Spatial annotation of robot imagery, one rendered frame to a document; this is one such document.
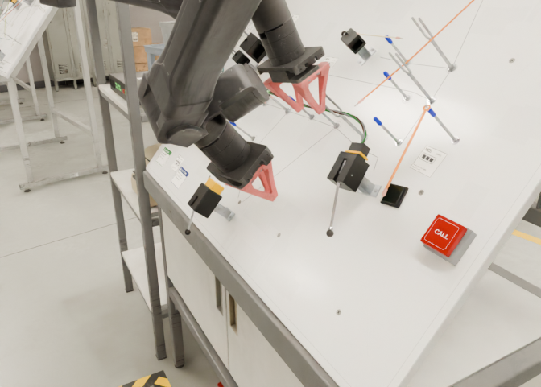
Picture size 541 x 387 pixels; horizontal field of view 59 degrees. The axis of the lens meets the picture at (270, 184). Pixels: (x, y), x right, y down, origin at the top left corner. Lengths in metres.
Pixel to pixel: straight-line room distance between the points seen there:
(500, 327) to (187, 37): 0.87
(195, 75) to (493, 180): 0.49
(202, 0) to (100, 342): 2.00
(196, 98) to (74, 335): 1.95
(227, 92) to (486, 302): 0.79
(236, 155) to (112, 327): 1.80
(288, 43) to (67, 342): 1.89
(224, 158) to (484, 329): 0.67
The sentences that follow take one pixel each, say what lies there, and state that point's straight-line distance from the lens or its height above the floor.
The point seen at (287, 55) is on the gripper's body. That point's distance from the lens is 0.74.
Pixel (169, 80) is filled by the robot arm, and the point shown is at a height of 1.35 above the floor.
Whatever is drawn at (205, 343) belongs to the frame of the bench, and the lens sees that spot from 1.59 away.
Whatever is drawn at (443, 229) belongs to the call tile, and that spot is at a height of 1.11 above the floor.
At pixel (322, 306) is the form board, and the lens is 0.86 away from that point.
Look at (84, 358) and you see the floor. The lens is 2.26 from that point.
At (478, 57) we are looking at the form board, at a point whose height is 1.32.
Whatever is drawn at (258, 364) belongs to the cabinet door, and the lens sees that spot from 1.18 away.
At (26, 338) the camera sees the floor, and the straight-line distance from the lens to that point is 2.47.
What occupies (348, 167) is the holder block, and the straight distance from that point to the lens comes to 0.82.
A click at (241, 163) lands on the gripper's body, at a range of 0.68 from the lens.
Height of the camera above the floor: 1.44
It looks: 22 degrees down
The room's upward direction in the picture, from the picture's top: straight up
